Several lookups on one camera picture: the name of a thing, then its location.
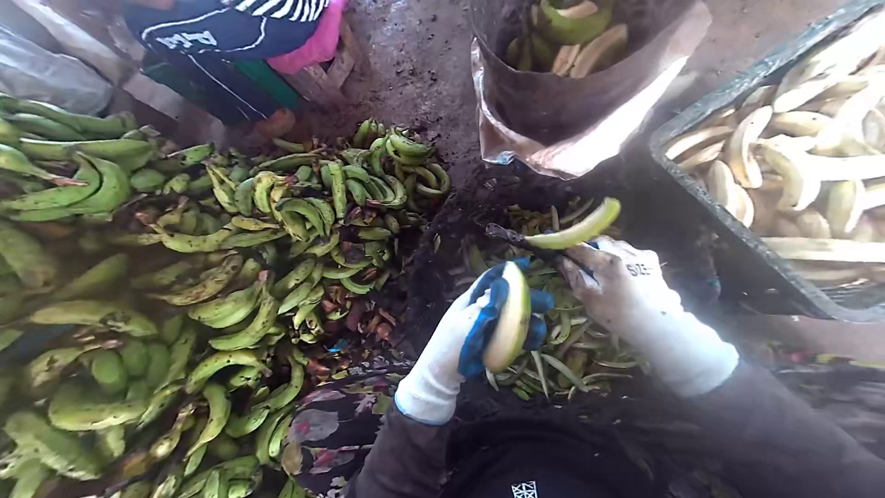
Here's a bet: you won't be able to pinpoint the yellow-green peel strip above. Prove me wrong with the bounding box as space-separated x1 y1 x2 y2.
524 198 622 250

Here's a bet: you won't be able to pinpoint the black plastic crate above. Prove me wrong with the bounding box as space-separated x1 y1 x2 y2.
649 0 885 324

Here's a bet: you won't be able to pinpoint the person's left forearm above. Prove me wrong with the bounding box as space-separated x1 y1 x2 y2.
349 403 455 498

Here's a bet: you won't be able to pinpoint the wooden stool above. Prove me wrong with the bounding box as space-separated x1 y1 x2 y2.
282 17 357 108

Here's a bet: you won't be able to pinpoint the person's body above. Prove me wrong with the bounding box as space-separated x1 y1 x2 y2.
441 408 675 498

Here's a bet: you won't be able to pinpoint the grey plastic sheet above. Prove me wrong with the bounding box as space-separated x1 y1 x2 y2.
0 0 225 146

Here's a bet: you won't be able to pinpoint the person's right hand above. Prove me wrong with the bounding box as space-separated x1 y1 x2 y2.
556 235 741 397

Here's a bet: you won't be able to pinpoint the person's right forearm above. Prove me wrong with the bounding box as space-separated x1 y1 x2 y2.
667 361 885 498

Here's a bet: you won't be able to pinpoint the half-peeled pale plantain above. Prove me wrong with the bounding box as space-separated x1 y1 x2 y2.
483 261 532 374

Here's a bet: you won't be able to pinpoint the pile of peeled plantains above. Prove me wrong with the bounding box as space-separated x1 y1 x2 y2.
664 10 885 291

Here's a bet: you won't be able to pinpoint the heap of plantains and peels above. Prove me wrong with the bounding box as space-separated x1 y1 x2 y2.
505 0 630 78

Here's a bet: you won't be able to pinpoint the person's left hand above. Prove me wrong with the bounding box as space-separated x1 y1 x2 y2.
395 258 556 426

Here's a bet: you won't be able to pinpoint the brown woven sack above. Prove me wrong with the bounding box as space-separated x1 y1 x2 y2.
470 0 713 181

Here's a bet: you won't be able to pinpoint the pile of green plantains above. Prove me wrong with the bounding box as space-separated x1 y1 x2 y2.
0 93 452 498

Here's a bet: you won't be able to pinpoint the heap of plantain peels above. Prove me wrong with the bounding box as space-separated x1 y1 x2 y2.
465 199 647 402

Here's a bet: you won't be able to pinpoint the dark knife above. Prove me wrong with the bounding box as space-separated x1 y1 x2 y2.
485 222 600 283

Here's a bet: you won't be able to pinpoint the person's legs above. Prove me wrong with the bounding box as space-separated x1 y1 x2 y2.
282 370 410 498

